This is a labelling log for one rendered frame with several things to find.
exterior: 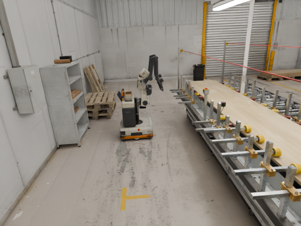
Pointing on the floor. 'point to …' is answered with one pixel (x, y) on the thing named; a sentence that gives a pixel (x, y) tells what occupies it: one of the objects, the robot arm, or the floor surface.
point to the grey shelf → (71, 122)
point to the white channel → (246, 40)
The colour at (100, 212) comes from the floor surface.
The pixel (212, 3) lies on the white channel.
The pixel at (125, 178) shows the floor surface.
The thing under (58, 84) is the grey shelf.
